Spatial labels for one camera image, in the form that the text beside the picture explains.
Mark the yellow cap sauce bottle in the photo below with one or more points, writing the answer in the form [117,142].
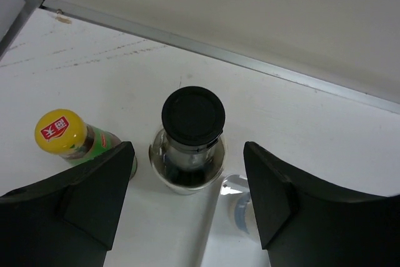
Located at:
[62,132]

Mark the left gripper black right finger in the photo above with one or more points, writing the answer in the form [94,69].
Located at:
[303,220]

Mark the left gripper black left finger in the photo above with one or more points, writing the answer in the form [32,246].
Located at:
[69,219]

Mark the white powder jar silver lid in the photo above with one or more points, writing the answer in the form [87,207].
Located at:
[240,206]

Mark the glass bottle black cap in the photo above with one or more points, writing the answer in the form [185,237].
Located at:
[187,153]

